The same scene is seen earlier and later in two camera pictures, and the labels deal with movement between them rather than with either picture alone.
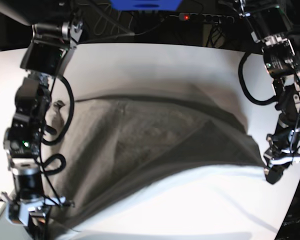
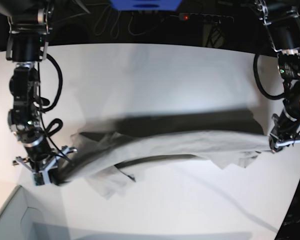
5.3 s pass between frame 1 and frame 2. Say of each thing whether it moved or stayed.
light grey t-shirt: moved
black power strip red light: stayed
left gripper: moved
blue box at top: stayed
